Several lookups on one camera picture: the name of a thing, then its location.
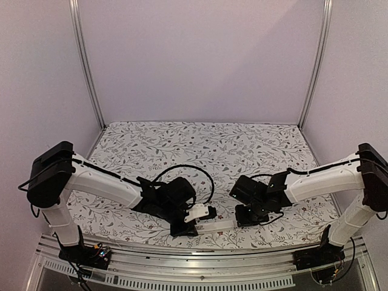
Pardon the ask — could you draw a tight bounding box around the right aluminium frame post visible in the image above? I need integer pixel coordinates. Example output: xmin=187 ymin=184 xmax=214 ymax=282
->
xmin=298 ymin=0 xmax=333 ymax=131

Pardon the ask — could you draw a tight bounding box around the floral patterned table mat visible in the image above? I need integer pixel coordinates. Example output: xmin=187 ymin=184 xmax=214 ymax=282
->
xmin=67 ymin=122 xmax=338 ymax=249

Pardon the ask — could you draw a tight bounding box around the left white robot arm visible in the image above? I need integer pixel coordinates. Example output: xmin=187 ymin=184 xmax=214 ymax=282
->
xmin=18 ymin=141 xmax=198 ymax=266

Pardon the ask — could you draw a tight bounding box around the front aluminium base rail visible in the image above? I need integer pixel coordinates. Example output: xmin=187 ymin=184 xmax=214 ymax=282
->
xmin=24 ymin=234 xmax=383 ymax=290

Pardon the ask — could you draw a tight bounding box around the left aluminium frame post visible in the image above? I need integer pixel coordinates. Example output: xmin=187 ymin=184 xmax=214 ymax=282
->
xmin=69 ymin=0 xmax=106 ymax=130

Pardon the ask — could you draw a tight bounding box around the white remote control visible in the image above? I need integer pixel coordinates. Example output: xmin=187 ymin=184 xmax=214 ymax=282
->
xmin=196 ymin=220 xmax=238 ymax=234

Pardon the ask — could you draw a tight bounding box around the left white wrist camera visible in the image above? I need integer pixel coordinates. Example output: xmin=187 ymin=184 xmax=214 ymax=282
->
xmin=184 ymin=203 xmax=217 ymax=223

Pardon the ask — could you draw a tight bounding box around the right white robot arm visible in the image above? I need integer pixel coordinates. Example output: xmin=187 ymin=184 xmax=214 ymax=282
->
xmin=230 ymin=143 xmax=387 ymax=270

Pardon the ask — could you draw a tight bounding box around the aluminium frame post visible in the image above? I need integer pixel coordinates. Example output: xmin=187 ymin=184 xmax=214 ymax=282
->
xmin=69 ymin=0 xmax=106 ymax=130
xmin=298 ymin=0 xmax=333 ymax=131

